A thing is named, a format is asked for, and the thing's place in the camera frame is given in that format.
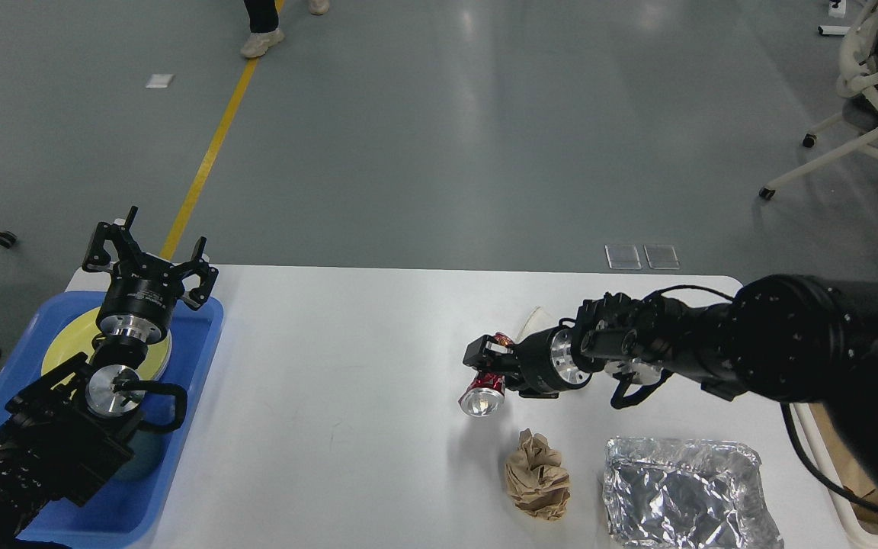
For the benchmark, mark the office chair with castors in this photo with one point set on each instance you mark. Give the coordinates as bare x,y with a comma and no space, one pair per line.
858,114

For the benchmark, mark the crumpled brown paper ball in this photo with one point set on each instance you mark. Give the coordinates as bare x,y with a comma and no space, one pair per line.
536,481

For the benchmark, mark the blue plastic tray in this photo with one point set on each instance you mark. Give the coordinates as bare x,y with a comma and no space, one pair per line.
121,514

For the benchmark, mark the brown paper bag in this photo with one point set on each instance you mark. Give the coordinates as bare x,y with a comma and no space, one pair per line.
850,474

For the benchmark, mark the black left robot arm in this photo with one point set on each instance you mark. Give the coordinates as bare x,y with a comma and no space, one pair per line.
68,433

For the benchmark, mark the silver foil bag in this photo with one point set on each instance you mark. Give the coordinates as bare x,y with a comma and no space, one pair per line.
671,493

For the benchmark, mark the person in black with beige shoes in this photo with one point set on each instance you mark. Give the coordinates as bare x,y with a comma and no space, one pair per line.
265,30

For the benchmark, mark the red foil wrapper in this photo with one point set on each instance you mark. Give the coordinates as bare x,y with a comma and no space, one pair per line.
484,395

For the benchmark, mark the clear floor plate right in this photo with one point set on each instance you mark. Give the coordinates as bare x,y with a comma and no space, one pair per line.
662,257

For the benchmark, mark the pale green plate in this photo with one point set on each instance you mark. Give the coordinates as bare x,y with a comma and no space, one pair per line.
166,345

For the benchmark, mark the yellow plastic plate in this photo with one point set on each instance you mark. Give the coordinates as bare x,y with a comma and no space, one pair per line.
79,336

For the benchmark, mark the clear floor plate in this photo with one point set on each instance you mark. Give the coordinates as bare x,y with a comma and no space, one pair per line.
623,257
662,257

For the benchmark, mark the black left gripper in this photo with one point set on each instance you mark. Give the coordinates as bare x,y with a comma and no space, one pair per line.
140,303

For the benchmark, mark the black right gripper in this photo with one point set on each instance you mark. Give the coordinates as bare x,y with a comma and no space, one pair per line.
543,362

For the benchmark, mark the white plastic bin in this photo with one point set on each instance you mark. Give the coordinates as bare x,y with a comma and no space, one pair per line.
811,441

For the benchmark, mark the crushed white paper cup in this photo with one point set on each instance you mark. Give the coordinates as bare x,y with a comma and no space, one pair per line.
539,320

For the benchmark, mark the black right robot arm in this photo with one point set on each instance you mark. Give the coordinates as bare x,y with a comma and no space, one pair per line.
790,338

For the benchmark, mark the clear floor plate left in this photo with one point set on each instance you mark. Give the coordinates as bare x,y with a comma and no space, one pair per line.
623,257

